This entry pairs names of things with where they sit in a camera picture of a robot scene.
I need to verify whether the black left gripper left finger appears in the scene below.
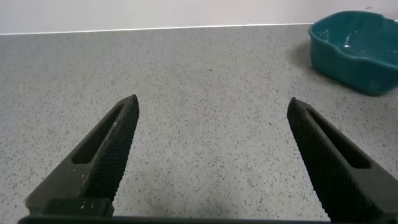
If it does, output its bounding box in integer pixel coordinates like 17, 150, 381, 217
24, 93, 140, 218

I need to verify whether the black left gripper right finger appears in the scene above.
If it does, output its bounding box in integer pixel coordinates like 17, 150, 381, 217
286, 96, 398, 223

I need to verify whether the teal plastic bowl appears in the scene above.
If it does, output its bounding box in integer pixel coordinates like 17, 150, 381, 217
308, 10, 398, 96

